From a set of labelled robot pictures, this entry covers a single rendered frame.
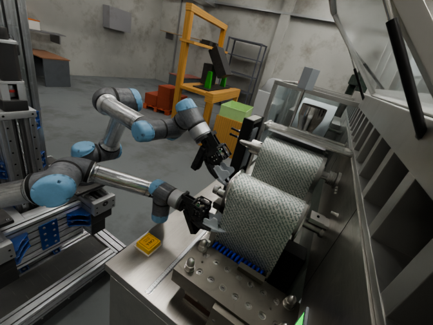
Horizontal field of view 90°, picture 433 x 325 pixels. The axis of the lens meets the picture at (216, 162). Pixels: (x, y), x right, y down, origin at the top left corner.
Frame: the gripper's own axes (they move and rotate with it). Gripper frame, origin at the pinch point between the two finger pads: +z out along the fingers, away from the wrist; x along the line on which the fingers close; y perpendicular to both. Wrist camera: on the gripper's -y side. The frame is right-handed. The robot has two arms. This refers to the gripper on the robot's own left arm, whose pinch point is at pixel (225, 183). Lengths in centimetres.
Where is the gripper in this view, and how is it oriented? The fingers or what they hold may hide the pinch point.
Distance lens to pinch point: 84.2
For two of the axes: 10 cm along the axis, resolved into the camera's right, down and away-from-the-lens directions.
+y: 7.2, -4.1, -5.6
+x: 4.8, -3.0, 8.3
